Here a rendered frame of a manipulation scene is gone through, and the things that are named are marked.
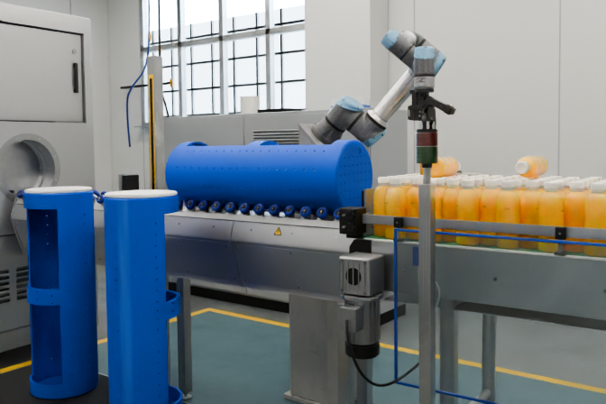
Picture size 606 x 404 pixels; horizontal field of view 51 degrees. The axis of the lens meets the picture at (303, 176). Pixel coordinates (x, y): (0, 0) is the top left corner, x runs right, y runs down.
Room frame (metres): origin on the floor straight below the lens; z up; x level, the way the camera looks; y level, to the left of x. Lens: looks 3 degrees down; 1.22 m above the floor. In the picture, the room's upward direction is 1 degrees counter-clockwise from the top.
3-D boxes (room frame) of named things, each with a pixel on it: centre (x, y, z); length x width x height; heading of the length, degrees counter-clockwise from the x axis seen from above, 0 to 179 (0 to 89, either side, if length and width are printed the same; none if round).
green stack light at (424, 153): (1.86, -0.36, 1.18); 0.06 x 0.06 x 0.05
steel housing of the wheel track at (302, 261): (2.97, 0.62, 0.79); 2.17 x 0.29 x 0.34; 56
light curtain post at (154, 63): (3.49, 0.79, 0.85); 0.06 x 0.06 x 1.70; 56
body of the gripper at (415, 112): (2.40, -0.45, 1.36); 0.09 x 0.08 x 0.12; 55
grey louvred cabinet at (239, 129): (4.95, 0.28, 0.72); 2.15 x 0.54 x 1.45; 53
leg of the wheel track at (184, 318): (3.03, 0.58, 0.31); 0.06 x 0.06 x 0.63; 56
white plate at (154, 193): (2.51, 0.64, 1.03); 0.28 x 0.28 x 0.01
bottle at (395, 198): (2.14, -0.31, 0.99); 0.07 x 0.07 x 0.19
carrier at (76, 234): (2.80, 1.07, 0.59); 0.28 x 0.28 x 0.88
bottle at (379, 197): (2.21, -0.28, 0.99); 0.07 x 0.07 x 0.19
